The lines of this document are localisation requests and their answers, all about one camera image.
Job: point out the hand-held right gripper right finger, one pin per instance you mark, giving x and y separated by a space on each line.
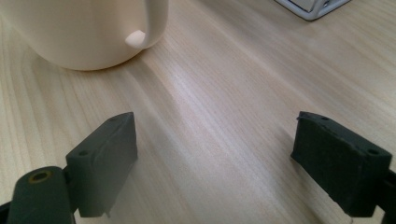
339 168

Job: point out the cream ceramic mug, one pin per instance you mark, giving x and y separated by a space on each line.
84 31

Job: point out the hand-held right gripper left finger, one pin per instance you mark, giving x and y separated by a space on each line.
99 168

